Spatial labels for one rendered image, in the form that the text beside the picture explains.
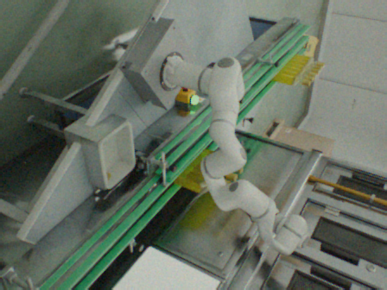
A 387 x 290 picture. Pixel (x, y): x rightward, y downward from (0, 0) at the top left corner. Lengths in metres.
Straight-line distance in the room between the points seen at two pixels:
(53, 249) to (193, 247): 0.52
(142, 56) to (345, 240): 1.10
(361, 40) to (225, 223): 6.07
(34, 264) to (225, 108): 0.79
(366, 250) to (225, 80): 0.92
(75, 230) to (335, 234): 1.04
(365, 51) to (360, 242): 5.93
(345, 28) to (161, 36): 6.12
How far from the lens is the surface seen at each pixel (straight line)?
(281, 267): 1.70
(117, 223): 1.55
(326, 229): 1.87
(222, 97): 1.33
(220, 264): 1.62
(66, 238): 1.52
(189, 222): 1.76
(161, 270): 1.60
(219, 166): 1.32
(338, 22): 7.52
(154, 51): 1.53
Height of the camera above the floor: 1.70
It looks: 25 degrees down
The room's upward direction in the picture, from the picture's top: 109 degrees clockwise
